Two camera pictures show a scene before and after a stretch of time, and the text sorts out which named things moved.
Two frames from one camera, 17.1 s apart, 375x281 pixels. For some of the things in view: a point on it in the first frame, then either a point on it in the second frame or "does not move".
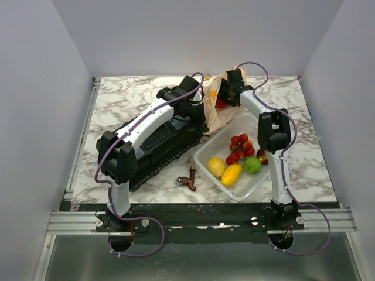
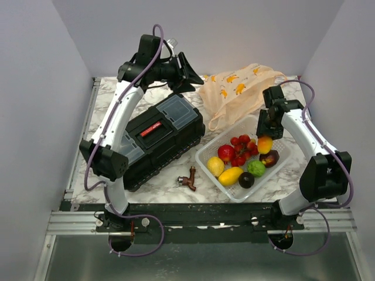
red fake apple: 220,103 → 226,152
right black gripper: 223,86 → 262,127
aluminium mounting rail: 316,222 does not move
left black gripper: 200,125 → 179,78
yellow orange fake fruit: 231,175 does not move
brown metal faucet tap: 185,181 does not move
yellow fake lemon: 217,165 does not move
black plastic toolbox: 181,136 does not move
